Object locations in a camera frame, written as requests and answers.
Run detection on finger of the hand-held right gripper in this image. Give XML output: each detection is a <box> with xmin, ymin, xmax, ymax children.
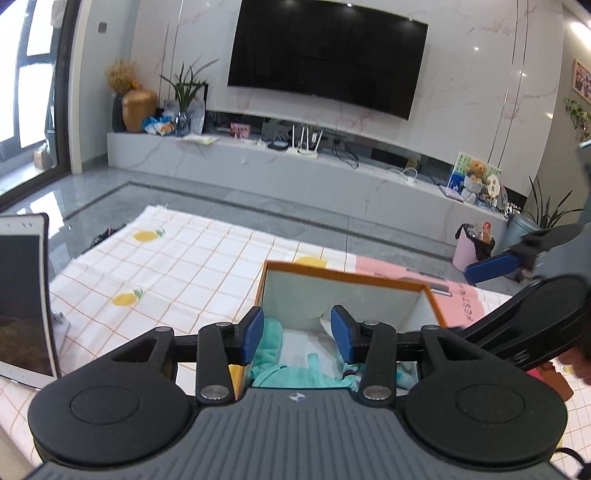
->
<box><xmin>456</xmin><ymin>288</ymin><xmax>528</xmax><ymax>345</ymax></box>
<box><xmin>463</xmin><ymin>234</ymin><xmax>548</xmax><ymax>286</ymax></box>

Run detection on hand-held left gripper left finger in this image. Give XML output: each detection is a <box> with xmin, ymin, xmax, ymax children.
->
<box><xmin>108</xmin><ymin>305</ymin><xmax>266</xmax><ymax>404</ymax></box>

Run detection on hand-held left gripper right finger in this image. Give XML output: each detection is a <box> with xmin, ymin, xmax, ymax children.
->
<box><xmin>330</xmin><ymin>304</ymin><xmax>477</xmax><ymax>403</ymax></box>

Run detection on orange cardboard box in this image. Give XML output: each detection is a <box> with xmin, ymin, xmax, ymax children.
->
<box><xmin>230</xmin><ymin>260</ymin><xmax>486</xmax><ymax>403</ymax></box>

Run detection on teal plush backpack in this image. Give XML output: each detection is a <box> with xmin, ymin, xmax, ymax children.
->
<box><xmin>250</xmin><ymin>318</ymin><xmax>362</xmax><ymax>394</ymax></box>

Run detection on pink bag with black liner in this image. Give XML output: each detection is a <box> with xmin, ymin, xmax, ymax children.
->
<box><xmin>452</xmin><ymin>221</ymin><xmax>498</xmax><ymax>274</ymax></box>

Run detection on pink paper bag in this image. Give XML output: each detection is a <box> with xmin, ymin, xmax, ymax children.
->
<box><xmin>355</xmin><ymin>256</ymin><xmax>514</xmax><ymax>334</ymax></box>

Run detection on grey trash can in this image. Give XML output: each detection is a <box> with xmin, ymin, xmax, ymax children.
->
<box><xmin>501</xmin><ymin>212</ymin><xmax>541</xmax><ymax>253</ymax></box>

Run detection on brown cloth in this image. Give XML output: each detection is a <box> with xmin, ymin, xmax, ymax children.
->
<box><xmin>530</xmin><ymin>362</ymin><xmax>576</xmax><ymax>402</ymax></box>

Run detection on white round fan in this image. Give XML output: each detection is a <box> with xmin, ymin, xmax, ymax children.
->
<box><xmin>482</xmin><ymin>177</ymin><xmax>502</xmax><ymax>209</ymax></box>

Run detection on tall leafy floor plant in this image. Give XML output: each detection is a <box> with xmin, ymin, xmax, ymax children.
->
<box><xmin>526</xmin><ymin>175</ymin><xmax>588</xmax><ymax>230</ymax></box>

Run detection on teddy bear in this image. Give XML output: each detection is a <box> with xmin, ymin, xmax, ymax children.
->
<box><xmin>464</xmin><ymin>159</ymin><xmax>491</xmax><ymax>204</ymax></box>

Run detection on lemon print checked sheet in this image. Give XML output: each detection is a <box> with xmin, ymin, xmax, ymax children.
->
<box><xmin>0</xmin><ymin>205</ymin><xmax>591</xmax><ymax>480</ymax></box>

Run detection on green picture board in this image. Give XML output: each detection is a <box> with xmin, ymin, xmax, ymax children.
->
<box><xmin>450</xmin><ymin>152</ymin><xmax>502</xmax><ymax>195</ymax></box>

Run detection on marble television console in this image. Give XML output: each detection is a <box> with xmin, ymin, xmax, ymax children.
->
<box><xmin>106</xmin><ymin>131</ymin><xmax>509</xmax><ymax>246</ymax></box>

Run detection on hanging vine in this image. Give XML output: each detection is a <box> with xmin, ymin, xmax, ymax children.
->
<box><xmin>564</xmin><ymin>96</ymin><xmax>591</xmax><ymax>142</ymax></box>

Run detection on white router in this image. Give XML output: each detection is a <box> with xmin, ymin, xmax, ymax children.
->
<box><xmin>285</xmin><ymin>124</ymin><xmax>324</xmax><ymax>160</ymax></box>

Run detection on snack bags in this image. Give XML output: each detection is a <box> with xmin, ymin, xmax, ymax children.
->
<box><xmin>141</xmin><ymin>114</ymin><xmax>177</xmax><ymax>138</ymax></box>

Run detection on white tablet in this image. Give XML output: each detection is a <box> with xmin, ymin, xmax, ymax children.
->
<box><xmin>0</xmin><ymin>213</ymin><xmax>62</xmax><ymax>382</ymax></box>

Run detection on gold vase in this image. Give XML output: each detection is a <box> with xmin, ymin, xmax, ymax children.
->
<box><xmin>121</xmin><ymin>89</ymin><xmax>160</xmax><ymax>134</ymax></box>

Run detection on green plant in glass vase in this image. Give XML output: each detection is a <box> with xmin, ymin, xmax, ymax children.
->
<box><xmin>159</xmin><ymin>57</ymin><xmax>221</xmax><ymax>136</ymax></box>

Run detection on dark vase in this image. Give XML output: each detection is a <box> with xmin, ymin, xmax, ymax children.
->
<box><xmin>112</xmin><ymin>94</ymin><xmax>128</xmax><ymax>134</ymax></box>

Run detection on black television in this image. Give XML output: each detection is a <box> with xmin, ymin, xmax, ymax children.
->
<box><xmin>226</xmin><ymin>0</ymin><xmax>430</xmax><ymax>121</ymax></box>

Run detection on dried flower bunch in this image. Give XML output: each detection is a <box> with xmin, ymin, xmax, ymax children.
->
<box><xmin>105</xmin><ymin>60</ymin><xmax>140</xmax><ymax>96</ymax></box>

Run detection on framed wall picture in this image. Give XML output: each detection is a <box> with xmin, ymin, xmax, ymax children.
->
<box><xmin>572</xmin><ymin>58</ymin><xmax>591</xmax><ymax>103</ymax></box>

